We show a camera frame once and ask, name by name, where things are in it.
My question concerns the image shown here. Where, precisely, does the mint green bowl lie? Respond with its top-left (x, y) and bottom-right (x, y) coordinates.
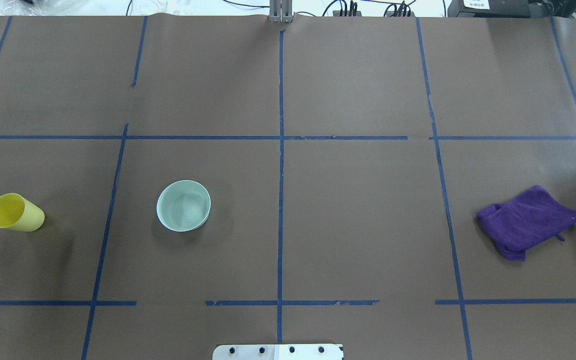
top-left (156, 179), bottom-right (211, 233)

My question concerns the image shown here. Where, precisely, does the purple cloth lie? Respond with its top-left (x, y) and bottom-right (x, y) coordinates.
top-left (475, 185), bottom-right (576, 262)

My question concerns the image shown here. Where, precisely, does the yellow plastic cup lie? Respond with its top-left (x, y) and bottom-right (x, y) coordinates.
top-left (0, 193), bottom-right (46, 232)

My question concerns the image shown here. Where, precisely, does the black equipment box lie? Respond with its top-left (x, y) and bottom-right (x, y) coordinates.
top-left (445, 0), bottom-right (576, 19)

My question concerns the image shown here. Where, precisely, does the black power strip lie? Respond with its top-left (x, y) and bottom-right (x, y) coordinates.
top-left (324, 0), bottom-right (417, 18)

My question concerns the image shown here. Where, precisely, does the aluminium frame post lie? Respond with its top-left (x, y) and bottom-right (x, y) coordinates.
top-left (269, 0), bottom-right (294, 24)

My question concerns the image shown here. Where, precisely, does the white metal base plate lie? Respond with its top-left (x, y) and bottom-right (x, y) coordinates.
top-left (212, 342), bottom-right (345, 360)

